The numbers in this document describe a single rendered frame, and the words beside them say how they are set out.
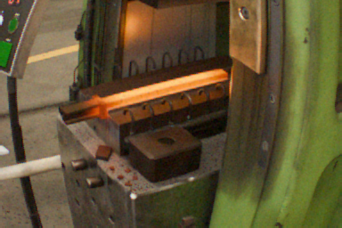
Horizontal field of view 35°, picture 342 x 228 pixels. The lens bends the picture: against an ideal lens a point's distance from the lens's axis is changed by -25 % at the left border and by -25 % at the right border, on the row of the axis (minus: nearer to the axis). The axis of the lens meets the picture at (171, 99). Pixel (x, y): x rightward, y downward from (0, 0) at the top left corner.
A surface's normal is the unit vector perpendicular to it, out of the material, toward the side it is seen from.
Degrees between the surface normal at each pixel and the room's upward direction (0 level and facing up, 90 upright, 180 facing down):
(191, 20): 90
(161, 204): 90
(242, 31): 90
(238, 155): 90
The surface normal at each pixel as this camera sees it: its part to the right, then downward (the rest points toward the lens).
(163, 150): 0.04, -0.89
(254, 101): -0.84, 0.22
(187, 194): 0.55, 0.40
